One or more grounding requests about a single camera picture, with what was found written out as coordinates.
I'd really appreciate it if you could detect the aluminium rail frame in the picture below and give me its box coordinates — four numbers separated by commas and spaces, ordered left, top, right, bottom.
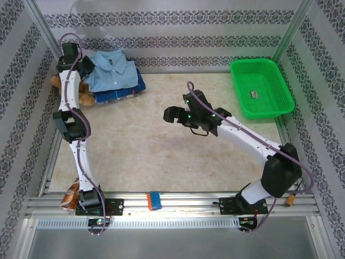
25, 186, 320, 218

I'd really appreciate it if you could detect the orange snack packet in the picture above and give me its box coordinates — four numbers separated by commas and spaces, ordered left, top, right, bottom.
59, 176, 81, 211

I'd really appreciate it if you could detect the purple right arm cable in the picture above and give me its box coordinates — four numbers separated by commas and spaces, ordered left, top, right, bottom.
186, 81, 315, 235

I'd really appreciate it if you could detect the yellow cylindrical plug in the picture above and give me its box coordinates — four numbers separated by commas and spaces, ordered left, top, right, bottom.
285, 186, 302, 208

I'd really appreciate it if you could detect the orange blue small box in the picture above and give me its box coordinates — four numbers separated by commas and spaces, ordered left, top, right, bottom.
147, 190, 162, 211

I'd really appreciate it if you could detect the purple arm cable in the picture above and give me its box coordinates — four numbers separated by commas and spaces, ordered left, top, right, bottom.
58, 32, 107, 237
186, 81, 315, 235

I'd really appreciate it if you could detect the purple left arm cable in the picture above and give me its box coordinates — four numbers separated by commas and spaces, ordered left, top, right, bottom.
58, 32, 107, 237

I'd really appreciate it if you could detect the blue plaid shirt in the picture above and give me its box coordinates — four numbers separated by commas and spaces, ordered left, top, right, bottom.
93, 69, 148, 104

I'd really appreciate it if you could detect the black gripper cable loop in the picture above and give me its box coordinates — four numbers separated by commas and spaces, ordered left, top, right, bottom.
190, 126, 210, 137

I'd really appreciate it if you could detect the slotted grey cable duct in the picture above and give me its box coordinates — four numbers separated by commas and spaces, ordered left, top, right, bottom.
36, 217, 240, 229

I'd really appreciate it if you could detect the light blue long sleeve shirt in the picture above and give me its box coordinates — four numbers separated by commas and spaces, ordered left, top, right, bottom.
85, 50, 138, 92

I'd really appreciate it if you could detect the aluminium frame post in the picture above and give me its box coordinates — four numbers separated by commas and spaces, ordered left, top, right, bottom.
272, 0, 315, 62
23, 0, 71, 68

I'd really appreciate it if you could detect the green plastic basket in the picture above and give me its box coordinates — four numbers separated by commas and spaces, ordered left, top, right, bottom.
229, 58, 295, 120

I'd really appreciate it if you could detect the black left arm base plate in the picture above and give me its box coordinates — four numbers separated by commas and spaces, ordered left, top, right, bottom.
75, 198, 124, 216

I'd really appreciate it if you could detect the brown teddy bear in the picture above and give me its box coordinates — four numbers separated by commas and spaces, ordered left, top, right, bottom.
51, 75, 95, 106

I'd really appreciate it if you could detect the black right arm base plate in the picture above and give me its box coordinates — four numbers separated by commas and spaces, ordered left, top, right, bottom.
219, 196, 268, 216

